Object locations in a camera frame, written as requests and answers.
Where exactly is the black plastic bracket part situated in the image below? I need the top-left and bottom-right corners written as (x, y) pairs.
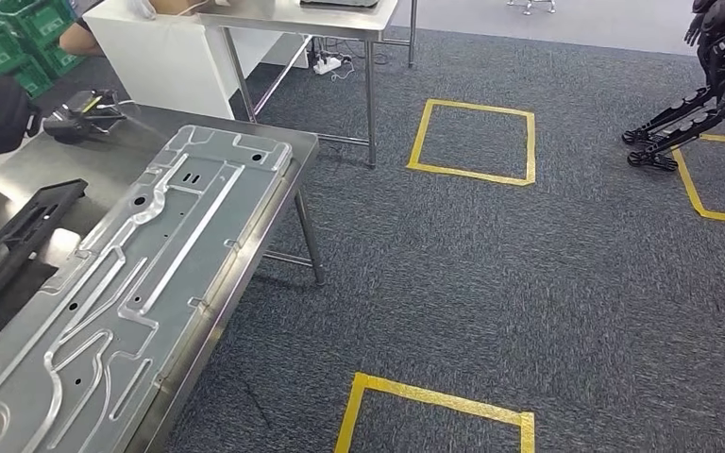
top-left (0, 179), bottom-right (90, 332)

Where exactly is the steel workbench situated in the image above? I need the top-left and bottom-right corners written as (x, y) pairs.
top-left (196, 0), bottom-right (420, 171)
top-left (0, 103), bottom-right (328, 453)

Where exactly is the standing humanoid robot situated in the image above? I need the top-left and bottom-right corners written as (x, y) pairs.
top-left (620, 0), bottom-right (725, 173)

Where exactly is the yellow tape floor square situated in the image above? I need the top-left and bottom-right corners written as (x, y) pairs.
top-left (671, 132), bottom-right (725, 227)
top-left (406, 98), bottom-right (537, 188)
top-left (334, 372), bottom-right (536, 453)

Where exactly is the silver chair base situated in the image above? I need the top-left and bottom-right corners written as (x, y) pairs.
top-left (504, 0), bottom-right (558, 16)

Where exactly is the black flat tray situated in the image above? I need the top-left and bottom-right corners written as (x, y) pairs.
top-left (299, 0), bottom-right (380, 9)

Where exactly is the white power strip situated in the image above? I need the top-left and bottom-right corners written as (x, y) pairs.
top-left (312, 55), bottom-right (344, 76)

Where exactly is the white partition panel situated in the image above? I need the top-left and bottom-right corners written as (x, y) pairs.
top-left (82, 0), bottom-right (312, 121)

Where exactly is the stamped sheet metal panel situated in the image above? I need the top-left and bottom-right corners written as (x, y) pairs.
top-left (0, 125), bottom-right (294, 453)

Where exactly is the person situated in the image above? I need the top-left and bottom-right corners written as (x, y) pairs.
top-left (58, 17), bottom-right (106, 59)

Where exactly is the black cabled device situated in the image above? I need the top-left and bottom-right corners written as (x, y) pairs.
top-left (42, 89), bottom-right (129, 145)

